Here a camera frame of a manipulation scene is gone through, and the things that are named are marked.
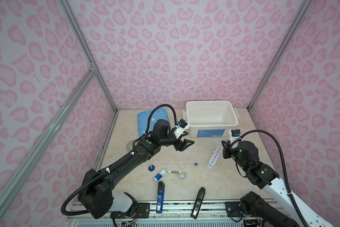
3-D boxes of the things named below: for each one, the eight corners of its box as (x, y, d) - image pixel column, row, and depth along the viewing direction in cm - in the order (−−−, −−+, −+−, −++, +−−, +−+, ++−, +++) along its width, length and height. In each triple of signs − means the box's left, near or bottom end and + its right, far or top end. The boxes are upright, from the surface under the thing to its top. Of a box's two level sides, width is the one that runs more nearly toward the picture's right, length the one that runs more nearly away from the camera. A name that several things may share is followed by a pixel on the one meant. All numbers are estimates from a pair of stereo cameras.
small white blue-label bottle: (154, 179, 85) (153, 178, 83) (164, 169, 90) (164, 167, 87) (156, 182, 84) (156, 180, 82) (166, 172, 88) (166, 170, 86)
